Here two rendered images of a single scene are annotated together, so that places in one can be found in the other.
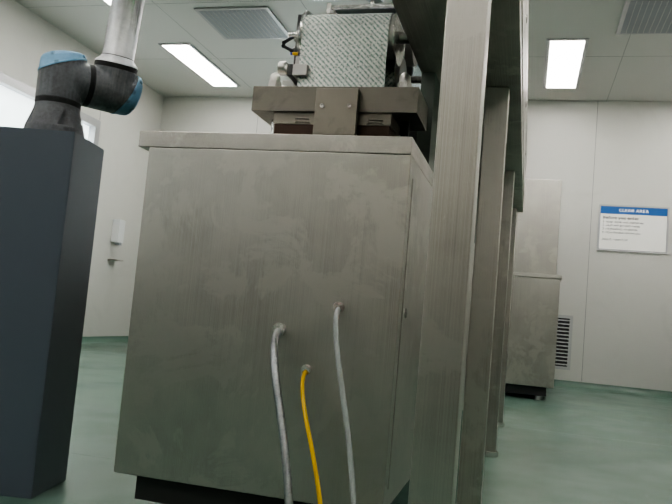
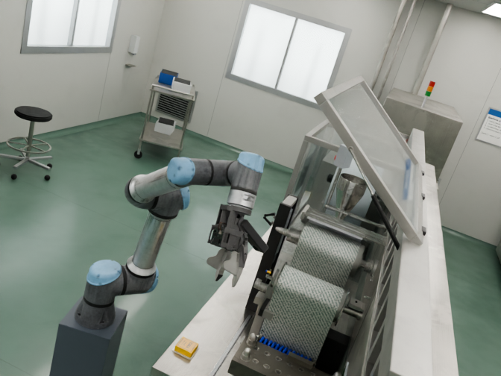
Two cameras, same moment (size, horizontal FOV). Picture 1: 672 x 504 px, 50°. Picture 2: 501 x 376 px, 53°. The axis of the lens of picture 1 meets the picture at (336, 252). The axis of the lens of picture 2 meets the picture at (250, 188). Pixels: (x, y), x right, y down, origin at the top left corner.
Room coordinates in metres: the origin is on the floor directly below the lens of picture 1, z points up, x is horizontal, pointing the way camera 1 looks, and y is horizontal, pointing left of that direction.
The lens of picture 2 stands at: (0.23, 0.40, 2.19)
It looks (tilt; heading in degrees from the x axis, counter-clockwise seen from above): 20 degrees down; 358
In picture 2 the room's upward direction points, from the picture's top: 17 degrees clockwise
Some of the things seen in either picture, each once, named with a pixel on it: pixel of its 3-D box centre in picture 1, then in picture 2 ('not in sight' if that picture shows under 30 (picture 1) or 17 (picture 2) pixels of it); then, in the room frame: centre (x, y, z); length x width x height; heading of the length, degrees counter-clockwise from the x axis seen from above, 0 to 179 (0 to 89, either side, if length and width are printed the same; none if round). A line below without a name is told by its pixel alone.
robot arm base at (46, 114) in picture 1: (56, 119); (97, 306); (1.89, 0.77, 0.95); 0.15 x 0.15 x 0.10
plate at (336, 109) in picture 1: (336, 112); not in sight; (1.63, 0.03, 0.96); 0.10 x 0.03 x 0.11; 75
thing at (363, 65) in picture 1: (340, 80); (294, 330); (1.85, 0.03, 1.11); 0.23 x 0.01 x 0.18; 75
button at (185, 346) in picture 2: not in sight; (186, 347); (1.85, 0.39, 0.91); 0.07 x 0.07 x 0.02; 75
